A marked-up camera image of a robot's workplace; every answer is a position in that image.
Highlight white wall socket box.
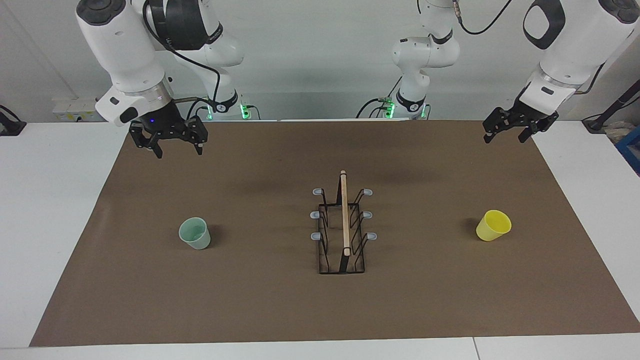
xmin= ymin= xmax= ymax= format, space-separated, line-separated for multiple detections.
xmin=52 ymin=97 xmax=102 ymax=122

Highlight black wire cup rack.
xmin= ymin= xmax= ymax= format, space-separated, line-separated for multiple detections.
xmin=310 ymin=170 xmax=378 ymax=275

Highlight yellow plastic cup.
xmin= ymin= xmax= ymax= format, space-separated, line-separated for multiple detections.
xmin=475 ymin=210 xmax=512 ymax=242

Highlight black clamp mount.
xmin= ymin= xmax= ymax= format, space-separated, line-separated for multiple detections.
xmin=0 ymin=105 xmax=27 ymax=137

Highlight pale green plastic cup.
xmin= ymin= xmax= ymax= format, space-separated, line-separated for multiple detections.
xmin=178 ymin=217 xmax=211 ymax=250

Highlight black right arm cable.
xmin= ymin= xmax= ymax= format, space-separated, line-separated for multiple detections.
xmin=142 ymin=0 xmax=222 ymax=121

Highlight black stand pole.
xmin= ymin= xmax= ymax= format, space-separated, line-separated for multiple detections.
xmin=582 ymin=79 xmax=640 ymax=133

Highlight blue box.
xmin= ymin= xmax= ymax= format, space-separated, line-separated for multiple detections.
xmin=615 ymin=126 xmax=640 ymax=176

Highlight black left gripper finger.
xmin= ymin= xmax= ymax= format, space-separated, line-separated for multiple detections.
xmin=482 ymin=107 xmax=516 ymax=145
xmin=518 ymin=112 xmax=560 ymax=144

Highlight black base cables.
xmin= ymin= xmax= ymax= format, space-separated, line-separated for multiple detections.
xmin=356 ymin=75 xmax=403 ymax=119

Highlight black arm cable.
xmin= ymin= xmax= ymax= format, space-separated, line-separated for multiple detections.
xmin=142 ymin=0 xmax=222 ymax=121
xmin=452 ymin=0 xmax=513 ymax=37

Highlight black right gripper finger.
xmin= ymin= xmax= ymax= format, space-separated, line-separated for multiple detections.
xmin=129 ymin=122 xmax=164 ymax=160
xmin=187 ymin=116 xmax=209 ymax=156

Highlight brown table mat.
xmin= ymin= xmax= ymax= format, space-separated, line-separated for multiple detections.
xmin=29 ymin=119 xmax=640 ymax=348

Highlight white crumpled bag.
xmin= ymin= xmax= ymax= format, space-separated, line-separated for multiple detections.
xmin=604 ymin=121 xmax=632 ymax=143

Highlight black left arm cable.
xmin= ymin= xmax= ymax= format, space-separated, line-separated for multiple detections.
xmin=452 ymin=0 xmax=513 ymax=37

